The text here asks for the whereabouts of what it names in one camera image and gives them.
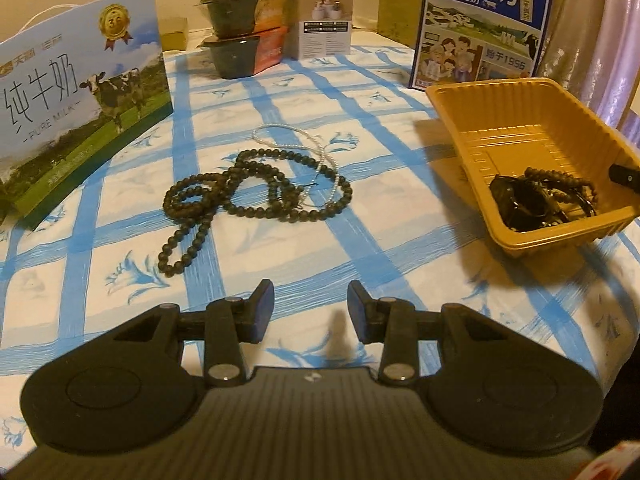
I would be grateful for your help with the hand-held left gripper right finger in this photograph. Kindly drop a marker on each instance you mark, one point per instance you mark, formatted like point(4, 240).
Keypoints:
point(357, 310)

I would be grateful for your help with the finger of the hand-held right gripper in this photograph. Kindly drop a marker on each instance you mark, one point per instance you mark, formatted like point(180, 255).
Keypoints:
point(625, 172)

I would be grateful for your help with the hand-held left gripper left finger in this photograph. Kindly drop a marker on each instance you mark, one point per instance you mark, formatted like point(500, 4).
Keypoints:
point(262, 310)

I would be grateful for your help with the dark beads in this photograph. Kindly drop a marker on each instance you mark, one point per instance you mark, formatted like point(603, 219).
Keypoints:
point(525, 205)

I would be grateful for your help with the yellow plastic tray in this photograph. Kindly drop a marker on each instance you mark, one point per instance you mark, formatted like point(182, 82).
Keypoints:
point(525, 125)

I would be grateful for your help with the blue checked tablecloth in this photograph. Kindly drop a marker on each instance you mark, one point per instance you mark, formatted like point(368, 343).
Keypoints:
point(400, 200)

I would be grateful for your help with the pink patterned curtain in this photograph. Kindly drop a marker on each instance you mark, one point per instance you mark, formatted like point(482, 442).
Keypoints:
point(590, 35)

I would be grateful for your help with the blue milk carton box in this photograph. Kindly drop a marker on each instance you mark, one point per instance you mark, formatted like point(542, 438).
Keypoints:
point(480, 25)

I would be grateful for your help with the red label noodle bowl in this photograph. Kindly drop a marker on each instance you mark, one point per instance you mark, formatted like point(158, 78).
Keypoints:
point(240, 55)

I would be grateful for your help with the green milk gift box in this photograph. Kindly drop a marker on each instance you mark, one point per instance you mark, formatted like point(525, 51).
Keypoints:
point(75, 110)

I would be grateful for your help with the large cardboard box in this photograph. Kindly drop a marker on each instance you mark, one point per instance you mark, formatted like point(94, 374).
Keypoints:
point(400, 5)

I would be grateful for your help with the small white product box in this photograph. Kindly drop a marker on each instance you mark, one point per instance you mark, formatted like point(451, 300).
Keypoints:
point(322, 25)

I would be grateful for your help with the small cardboard box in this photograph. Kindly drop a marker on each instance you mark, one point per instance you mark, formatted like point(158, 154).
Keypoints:
point(174, 35)

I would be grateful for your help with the orange label noodle bowl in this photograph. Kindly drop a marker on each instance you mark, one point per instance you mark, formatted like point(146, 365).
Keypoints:
point(240, 12)

